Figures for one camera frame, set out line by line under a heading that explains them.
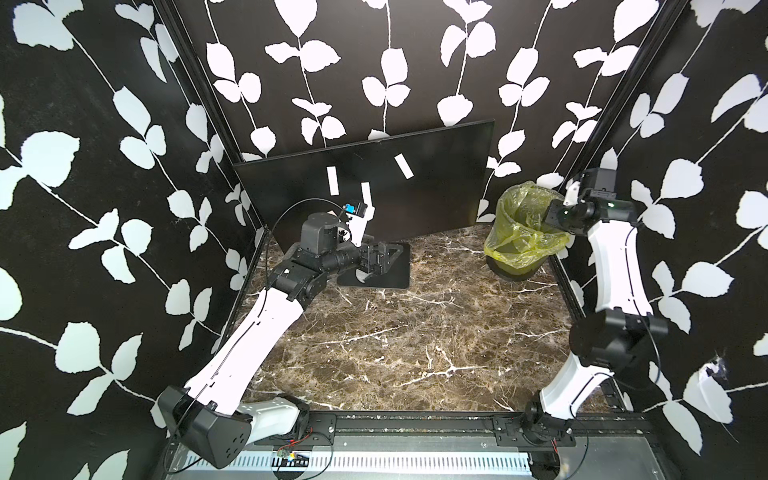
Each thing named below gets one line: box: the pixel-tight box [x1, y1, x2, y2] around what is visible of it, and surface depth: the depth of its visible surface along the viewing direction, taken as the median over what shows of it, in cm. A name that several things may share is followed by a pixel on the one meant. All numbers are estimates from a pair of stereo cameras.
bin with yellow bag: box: [484, 181, 570, 281], surface depth 91 cm
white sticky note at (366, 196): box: [361, 182, 375, 211], surface depth 77 cm
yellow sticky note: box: [394, 152, 415, 180], surface depth 74 cm
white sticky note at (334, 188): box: [326, 166, 340, 196], surface depth 72 cm
